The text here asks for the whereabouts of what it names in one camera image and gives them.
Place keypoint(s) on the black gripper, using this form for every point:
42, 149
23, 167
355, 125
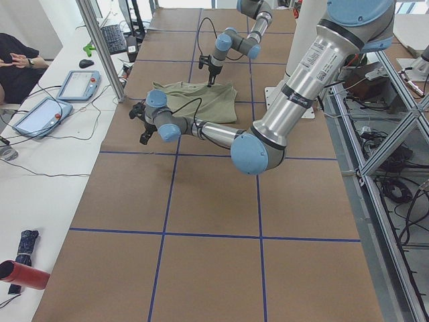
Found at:
148, 127
212, 70

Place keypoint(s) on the olive green long-sleeve shirt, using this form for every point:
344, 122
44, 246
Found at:
215, 104

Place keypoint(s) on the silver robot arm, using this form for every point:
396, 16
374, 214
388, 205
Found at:
343, 29
261, 13

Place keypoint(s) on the seated person's hand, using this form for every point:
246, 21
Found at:
20, 61

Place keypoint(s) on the far teach pendant tablet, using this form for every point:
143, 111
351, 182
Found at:
79, 85

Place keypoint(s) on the teach pendant tablet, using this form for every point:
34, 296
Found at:
79, 85
43, 118

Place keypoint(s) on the black computer mouse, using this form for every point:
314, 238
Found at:
85, 63

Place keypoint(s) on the near teach pendant tablet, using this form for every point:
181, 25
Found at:
43, 118

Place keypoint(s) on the brown paper table cover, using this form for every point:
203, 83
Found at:
174, 232

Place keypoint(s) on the green plastic tool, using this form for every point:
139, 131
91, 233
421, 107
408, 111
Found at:
88, 49

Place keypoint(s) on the black computer keyboard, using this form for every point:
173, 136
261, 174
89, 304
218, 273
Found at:
114, 39

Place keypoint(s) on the folded dark blue umbrella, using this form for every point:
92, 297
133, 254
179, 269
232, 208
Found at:
24, 252

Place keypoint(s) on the red cylindrical bottle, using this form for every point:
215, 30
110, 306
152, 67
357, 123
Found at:
23, 275

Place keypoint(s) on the aluminium frame post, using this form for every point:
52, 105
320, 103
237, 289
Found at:
91, 23

